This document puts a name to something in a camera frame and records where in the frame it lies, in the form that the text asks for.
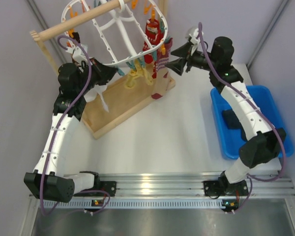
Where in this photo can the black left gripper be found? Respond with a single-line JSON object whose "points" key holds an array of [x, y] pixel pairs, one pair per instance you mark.
{"points": [[104, 73]]}

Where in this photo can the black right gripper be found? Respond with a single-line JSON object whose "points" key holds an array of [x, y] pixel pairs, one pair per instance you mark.
{"points": [[178, 65]]}

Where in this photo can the teal clothes peg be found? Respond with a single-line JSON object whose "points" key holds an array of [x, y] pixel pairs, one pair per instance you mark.
{"points": [[131, 65], [142, 62], [120, 72]]}

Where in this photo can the yellow sock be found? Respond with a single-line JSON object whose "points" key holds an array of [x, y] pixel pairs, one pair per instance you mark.
{"points": [[141, 71], [131, 79]]}

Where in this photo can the white round clip hanger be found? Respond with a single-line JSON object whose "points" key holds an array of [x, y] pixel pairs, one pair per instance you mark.
{"points": [[119, 35]]}

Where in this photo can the dark navy sock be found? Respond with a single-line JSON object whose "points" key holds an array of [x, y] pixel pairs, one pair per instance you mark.
{"points": [[233, 123]]}

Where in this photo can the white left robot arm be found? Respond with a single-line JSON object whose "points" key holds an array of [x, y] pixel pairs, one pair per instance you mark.
{"points": [[47, 180]]}

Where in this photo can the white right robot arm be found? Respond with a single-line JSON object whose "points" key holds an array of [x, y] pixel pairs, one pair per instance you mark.
{"points": [[264, 141]]}

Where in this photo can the wooden hanger stand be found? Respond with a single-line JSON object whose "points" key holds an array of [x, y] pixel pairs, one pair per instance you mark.
{"points": [[123, 103]]}

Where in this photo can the striped maroon sock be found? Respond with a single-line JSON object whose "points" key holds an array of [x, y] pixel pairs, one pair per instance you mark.
{"points": [[168, 45], [162, 78]]}

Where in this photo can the white black striped sock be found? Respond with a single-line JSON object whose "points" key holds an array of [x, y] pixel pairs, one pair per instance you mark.
{"points": [[95, 92]]}

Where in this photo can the red christmas sock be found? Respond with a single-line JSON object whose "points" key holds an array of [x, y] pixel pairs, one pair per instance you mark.
{"points": [[155, 33]]}

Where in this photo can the brown argyle sock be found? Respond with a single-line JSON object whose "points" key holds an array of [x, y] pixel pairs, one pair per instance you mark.
{"points": [[75, 36]]}

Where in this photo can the orange clothes peg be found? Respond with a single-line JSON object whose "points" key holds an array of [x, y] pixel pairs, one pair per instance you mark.
{"points": [[147, 6]]}

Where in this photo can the blue plastic bin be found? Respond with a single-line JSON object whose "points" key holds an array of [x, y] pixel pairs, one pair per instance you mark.
{"points": [[231, 133]]}

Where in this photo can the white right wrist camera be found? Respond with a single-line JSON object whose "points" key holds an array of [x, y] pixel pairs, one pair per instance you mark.
{"points": [[192, 35]]}

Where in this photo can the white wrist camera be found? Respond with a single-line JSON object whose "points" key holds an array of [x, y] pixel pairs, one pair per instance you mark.
{"points": [[192, 35], [77, 54]]}

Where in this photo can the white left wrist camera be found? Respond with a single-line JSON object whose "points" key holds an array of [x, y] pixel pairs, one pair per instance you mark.
{"points": [[77, 54]]}

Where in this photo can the aluminium mounting rail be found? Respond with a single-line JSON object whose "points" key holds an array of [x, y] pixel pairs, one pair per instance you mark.
{"points": [[178, 191]]}

